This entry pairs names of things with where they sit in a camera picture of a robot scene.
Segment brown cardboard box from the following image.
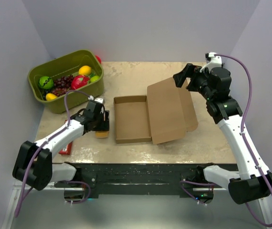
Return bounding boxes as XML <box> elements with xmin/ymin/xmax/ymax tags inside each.
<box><xmin>113</xmin><ymin>77</ymin><xmax>198</xmax><ymax>145</ymax></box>

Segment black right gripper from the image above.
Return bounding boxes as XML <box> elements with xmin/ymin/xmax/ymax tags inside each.
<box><xmin>173</xmin><ymin>63</ymin><xmax>214</xmax><ymax>101</ymax></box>

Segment red snack bar package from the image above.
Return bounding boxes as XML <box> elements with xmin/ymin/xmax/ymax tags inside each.
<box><xmin>58</xmin><ymin>119</ymin><xmax>74</xmax><ymax>156</ymax></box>

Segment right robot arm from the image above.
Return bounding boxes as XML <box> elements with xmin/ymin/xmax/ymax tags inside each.
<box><xmin>173</xmin><ymin>63</ymin><xmax>272</xmax><ymax>204</ymax></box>

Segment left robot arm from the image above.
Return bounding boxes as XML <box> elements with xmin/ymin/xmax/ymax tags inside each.
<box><xmin>12</xmin><ymin>98</ymin><xmax>110</xmax><ymax>190</ymax></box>

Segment yellow toy lemon back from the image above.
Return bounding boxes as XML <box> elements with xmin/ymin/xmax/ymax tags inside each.
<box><xmin>79</xmin><ymin>65</ymin><xmax>92</xmax><ymax>75</ymax></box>

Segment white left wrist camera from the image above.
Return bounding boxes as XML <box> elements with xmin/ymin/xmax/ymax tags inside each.
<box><xmin>94</xmin><ymin>98</ymin><xmax>105</xmax><ymax>104</ymax></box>

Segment yellow toy lemon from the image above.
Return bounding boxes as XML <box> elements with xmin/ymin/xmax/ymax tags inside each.
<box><xmin>45</xmin><ymin>93</ymin><xmax>57</xmax><ymax>101</ymax></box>
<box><xmin>79</xmin><ymin>65</ymin><xmax>92</xmax><ymax>75</ymax></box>

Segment aluminium frame rail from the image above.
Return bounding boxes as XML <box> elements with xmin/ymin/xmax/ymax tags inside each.
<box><xmin>216</xmin><ymin>62</ymin><xmax>272</xmax><ymax>229</ymax></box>

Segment red dragon fruit toy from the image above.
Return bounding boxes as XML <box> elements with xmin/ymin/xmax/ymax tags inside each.
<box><xmin>71</xmin><ymin>75</ymin><xmax>90</xmax><ymax>90</ymax></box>

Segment orange sponge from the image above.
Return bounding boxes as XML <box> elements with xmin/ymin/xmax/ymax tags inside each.
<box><xmin>95</xmin><ymin>112</ymin><xmax>110</xmax><ymax>139</ymax></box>

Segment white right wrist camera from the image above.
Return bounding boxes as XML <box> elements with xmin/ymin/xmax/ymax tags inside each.
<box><xmin>200</xmin><ymin>52</ymin><xmax>222</xmax><ymax>73</ymax></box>

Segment yellow toy lemon front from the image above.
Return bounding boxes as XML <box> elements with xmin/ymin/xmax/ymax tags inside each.
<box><xmin>45</xmin><ymin>93</ymin><xmax>57</xmax><ymax>101</ymax></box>

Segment red ball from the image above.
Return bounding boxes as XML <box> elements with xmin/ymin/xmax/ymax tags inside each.
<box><xmin>95</xmin><ymin>55</ymin><xmax>101</xmax><ymax>64</ymax></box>

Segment purple toy grapes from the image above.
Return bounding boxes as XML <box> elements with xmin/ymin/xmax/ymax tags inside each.
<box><xmin>51</xmin><ymin>74</ymin><xmax>74</xmax><ymax>97</ymax></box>

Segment green toy ball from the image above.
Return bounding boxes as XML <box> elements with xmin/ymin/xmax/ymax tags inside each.
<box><xmin>39</xmin><ymin>76</ymin><xmax>54</xmax><ymax>90</ymax></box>

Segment green plastic bin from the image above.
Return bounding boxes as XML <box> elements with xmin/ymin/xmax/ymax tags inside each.
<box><xmin>28</xmin><ymin>50</ymin><xmax>104</xmax><ymax>114</ymax></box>

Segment green toy lime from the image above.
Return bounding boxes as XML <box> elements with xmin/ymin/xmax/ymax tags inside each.
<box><xmin>90</xmin><ymin>75</ymin><xmax>100</xmax><ymax>83</ymax></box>

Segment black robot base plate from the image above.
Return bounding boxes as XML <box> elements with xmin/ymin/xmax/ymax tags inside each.
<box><xmin>55</xmin><ymin>163</ymin><xmax>217</xmax><ymax>204</ymax></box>

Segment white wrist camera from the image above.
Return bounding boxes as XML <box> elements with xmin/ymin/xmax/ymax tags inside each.
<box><xmin>94</xmin><ymin>98</ymin><xmax>105</xmax><ymax>104</ymax></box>
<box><xmin>200</xmin><ymin>52</ymin><xmax>222</xmax><ymax>73</ymax></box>

